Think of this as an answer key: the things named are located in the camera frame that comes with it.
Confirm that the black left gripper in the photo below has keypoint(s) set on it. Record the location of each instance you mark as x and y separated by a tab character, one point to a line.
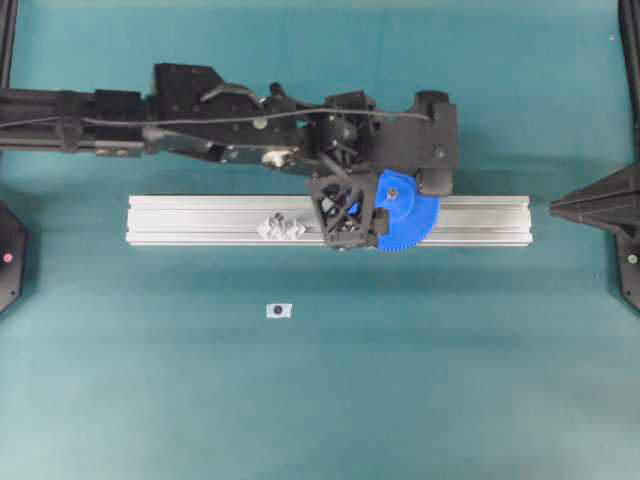
341	155

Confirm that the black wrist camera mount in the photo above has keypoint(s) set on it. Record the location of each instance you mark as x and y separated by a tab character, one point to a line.
427	150

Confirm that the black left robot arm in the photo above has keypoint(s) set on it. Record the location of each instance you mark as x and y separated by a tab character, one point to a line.
192	111

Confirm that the small white marker sticker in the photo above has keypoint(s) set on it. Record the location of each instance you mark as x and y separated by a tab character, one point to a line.
279	311

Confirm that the silver shaft bracket on rail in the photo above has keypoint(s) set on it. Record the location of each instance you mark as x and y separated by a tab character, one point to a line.
279	227

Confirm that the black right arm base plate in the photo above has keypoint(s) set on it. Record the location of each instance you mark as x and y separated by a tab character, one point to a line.
627	252

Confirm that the silver aluminium extrusion rail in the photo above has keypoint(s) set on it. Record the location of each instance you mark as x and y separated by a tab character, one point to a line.
232	220

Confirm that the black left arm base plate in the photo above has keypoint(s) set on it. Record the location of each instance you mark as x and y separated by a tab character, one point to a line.
13	248

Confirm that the black frame rail left corner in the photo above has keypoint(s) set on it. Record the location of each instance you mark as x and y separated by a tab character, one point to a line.
8	22

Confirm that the large blue plastic gear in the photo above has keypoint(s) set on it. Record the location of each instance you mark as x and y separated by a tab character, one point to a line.
412	216

